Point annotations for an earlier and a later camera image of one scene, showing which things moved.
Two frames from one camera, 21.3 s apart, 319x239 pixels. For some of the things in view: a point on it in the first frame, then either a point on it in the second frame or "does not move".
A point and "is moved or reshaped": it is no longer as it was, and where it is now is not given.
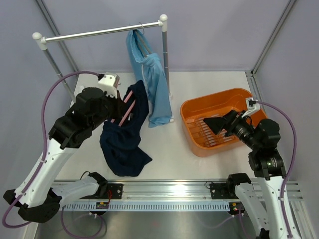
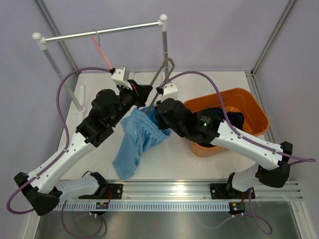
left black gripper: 119,106 to 141,91
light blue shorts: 148,67 to 141,130
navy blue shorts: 120,142 is moved or reshaped
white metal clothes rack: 41,43 does not move
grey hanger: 145,47 to 166,80
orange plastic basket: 201,140 does not move
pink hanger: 115,82 is moved or reshaped
